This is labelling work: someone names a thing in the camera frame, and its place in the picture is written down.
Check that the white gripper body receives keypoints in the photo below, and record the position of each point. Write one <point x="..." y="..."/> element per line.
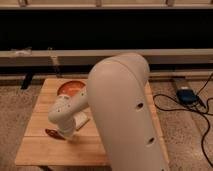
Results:
<point x="67" y="129"/>

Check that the dark red pepper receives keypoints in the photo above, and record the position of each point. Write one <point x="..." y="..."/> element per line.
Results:
<point x="53" y="134"/>

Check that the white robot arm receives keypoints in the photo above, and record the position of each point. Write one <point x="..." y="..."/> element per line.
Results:
<point x="115" y="93"/>

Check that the wooden table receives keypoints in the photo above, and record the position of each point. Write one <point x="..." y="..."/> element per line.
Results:
<point x="85" y="149"/>

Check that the orange bowl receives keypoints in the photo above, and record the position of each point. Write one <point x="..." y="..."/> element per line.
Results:
<point x="70" y="88"/>

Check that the long wooden beam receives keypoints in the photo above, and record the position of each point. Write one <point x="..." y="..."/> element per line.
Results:
<point x="15" y="58"/>

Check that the blue power adapter box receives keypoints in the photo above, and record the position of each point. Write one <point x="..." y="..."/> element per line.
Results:
<point x="186" y="96"/>

